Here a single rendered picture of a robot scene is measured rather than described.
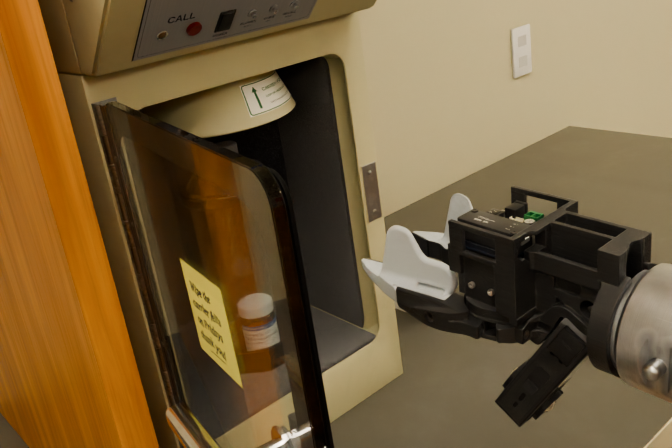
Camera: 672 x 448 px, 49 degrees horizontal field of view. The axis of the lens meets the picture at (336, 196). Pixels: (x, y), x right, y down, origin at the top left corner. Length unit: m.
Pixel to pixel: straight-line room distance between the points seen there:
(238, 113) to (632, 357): 0.46
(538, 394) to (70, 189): 0.36
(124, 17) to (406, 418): 0.57
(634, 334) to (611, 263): 0.04
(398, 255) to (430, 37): 1.06
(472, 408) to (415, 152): 0.75
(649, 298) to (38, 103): 0.41
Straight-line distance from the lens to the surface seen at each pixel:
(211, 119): 0.76
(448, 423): 0.91
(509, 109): 1.80
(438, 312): 0.51
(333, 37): 0.80
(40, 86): 0.55
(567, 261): 0.46
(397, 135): 1.51
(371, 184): 0.86
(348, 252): 0.91
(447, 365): 1.00
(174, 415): 0.53
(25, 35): 0.54
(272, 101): 0.78
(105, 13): 0.59
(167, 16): 0.62
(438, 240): 0.60
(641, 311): 0.44
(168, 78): 0.69
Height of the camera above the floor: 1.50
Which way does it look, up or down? 20 degrees down
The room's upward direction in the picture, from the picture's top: 8 degrees counter-clockwise
